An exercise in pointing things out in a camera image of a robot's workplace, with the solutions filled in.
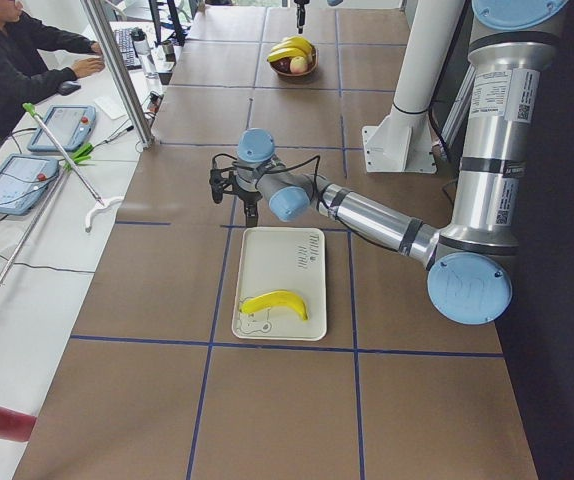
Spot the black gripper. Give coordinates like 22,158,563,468
232,175,263,228

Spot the yellow banana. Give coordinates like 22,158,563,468
282,36,314,55
239,290,309,321
267,46,308,63

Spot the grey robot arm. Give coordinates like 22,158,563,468
211,1,567,325

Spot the brown wicker basket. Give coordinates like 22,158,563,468
266,47,318,77

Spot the person's hand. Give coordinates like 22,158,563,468
71,57,105,79

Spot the white rectangular bear tray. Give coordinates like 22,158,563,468
232,227,327,341

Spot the pink peach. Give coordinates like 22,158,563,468
289,56,309,75

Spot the dark purple fruit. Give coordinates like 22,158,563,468
271,57,291,74

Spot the clear water bottle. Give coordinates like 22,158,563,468
130,27,159,80

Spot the white paper slip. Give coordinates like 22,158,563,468
93,95,127,120

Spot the black keyboard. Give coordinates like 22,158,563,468
113,28,141,70

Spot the far blue teach pendant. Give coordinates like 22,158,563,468
27,105,96,153

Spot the blue teach pendant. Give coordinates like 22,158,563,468
0,154,60,216
27,105,96,153

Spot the black computer mouse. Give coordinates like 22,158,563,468
57,81,81,96

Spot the near blue teach pendant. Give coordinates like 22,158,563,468
0,154,60,216

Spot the long metal grabber tool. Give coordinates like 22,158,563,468
0,173,68,288

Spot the seated person black hoodie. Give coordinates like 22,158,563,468
0,1,103,138

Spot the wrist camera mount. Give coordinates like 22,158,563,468
209,153,236,204

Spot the black camera cable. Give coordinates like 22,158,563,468
211,152,333,211

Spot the white pedestal column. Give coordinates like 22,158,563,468
362,0,465,174

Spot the aluminium frame post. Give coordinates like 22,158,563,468
80,0,155,150

